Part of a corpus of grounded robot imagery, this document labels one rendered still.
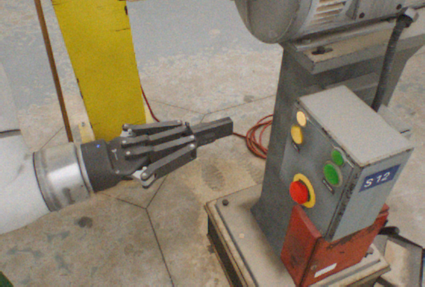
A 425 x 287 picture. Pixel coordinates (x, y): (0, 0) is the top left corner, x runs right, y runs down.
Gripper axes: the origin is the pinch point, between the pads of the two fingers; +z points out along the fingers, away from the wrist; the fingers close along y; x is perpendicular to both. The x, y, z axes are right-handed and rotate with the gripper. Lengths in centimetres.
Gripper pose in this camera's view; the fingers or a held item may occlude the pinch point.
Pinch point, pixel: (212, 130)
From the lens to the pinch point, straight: 60.1
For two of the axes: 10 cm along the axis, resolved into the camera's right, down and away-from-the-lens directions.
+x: -0.1, -7.3, -6.8
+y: 3.9, 6.2, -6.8
